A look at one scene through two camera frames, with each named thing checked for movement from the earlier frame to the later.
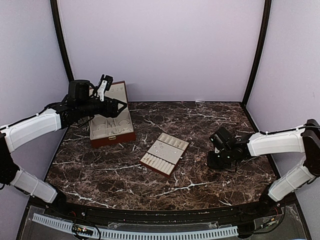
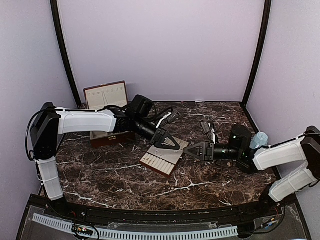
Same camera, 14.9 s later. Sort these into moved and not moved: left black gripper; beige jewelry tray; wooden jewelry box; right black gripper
Moved: left black gripper; right black gripper
Not moved: wooden jewelry box; beige jewelry tray
